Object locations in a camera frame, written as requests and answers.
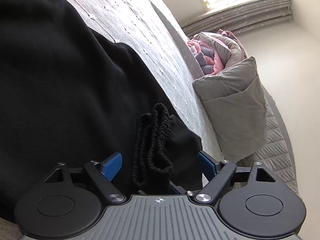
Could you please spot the grey pillow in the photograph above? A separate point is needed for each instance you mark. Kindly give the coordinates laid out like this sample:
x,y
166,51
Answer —
x,y
235,104

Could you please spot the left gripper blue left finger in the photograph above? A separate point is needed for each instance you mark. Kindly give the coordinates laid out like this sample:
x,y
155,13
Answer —
x,y
102,174

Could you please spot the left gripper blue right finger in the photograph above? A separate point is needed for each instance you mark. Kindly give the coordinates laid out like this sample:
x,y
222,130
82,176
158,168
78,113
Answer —
x,y
219,175

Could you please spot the black pants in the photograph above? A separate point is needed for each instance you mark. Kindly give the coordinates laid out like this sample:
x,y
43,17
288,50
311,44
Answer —
x,y
28,144

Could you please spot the white quilted bedspread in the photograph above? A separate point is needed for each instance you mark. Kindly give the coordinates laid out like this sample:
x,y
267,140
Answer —
x,y
155,50

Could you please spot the pink grey rolled blanket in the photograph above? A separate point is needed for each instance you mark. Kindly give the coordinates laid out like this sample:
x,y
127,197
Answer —
x,y
215,52

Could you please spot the grey dotted curtain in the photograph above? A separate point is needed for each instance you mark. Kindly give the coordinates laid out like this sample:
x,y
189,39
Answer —
x,y
240,18

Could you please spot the grey quilted headboard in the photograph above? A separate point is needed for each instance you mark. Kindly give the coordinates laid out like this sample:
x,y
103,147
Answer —
x,y
277,154

